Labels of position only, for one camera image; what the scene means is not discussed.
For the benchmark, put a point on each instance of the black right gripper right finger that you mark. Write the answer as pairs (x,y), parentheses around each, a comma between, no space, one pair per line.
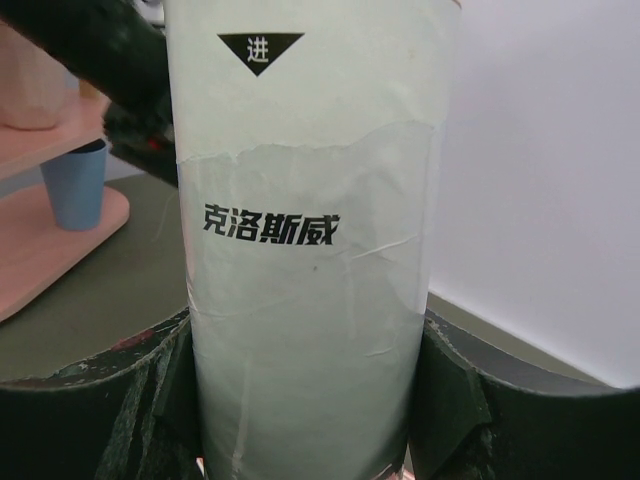
(481,413)

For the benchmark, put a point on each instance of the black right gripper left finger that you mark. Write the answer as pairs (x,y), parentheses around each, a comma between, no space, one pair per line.
(129,412)

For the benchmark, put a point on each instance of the white shuttlecock tube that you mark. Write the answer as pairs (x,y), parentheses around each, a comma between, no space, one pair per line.
(308,138)

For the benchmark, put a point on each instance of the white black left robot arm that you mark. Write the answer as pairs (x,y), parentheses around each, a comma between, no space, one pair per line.
(115,49)

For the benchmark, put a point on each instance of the blue plastic cup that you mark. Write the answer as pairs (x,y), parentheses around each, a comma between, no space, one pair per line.
(75,182)

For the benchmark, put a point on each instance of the pink tiered shelf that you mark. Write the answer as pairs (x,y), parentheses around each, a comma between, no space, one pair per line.
(48,228)

